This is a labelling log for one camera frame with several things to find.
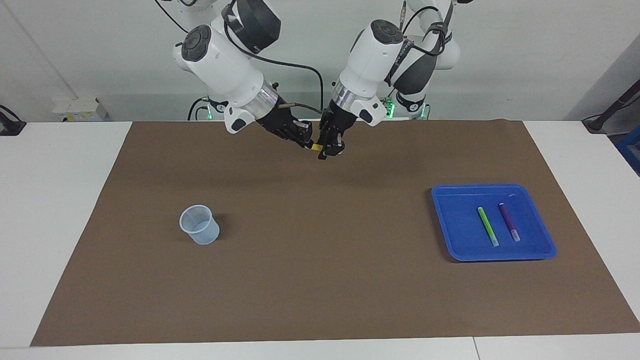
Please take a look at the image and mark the green pen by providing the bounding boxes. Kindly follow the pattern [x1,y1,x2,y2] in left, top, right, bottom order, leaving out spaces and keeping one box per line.
[476,206,500,248]

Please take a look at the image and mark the purple pen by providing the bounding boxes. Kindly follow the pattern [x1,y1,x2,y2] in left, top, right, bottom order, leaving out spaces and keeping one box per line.
[498,202,522,243]

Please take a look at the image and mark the blue plastic tray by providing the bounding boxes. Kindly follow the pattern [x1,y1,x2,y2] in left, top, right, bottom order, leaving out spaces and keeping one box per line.
[431,183,557,262]

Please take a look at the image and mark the brown table mat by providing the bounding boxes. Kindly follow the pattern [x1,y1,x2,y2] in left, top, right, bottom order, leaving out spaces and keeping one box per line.
[30,119,640,347]

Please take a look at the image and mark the clear plastic cup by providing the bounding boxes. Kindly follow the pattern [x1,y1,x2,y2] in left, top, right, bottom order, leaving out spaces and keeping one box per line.
[178,204,221,246]

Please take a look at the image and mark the white power strip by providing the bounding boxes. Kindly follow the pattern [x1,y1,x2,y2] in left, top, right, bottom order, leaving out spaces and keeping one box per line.
[52,97,108,122]

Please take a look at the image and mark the black table clamp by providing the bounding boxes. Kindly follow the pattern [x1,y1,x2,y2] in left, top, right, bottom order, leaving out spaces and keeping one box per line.
[0,105,27,137]

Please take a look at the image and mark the black stand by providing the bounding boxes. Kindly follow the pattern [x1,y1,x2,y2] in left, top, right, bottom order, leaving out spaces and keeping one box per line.
[582,80,640,135]

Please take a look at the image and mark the blue box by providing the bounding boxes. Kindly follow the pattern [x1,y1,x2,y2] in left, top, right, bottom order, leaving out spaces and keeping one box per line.
[616,131,640,176]

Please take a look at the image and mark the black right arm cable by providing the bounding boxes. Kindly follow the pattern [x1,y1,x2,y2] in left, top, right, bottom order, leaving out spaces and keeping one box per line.
[222,0,325,113]

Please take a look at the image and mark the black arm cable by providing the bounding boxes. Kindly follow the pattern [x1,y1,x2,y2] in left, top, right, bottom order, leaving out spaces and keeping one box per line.
[222,0,325,113]
[400,0,456,56]

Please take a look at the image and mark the black base cable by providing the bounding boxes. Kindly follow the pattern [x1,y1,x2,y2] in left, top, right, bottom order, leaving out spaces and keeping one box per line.
[187,97,208,121]

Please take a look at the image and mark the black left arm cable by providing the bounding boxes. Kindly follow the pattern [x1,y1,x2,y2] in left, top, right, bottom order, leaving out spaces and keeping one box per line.
[400,0,456,56]

